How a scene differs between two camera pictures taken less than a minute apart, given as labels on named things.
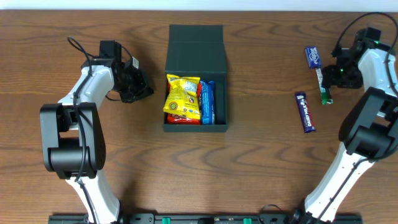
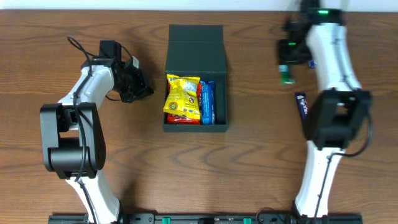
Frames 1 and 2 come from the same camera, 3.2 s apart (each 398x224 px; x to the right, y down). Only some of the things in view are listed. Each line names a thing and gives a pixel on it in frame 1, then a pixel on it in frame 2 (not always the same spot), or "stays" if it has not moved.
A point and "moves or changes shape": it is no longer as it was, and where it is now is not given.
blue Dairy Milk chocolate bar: (305, 112) stays
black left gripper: (137, 86) stays
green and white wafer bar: (326, 98) moves or changes shape
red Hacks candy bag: (174, 119) stays
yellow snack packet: (182, 96) stays
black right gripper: (329, 78) → (288, 54)
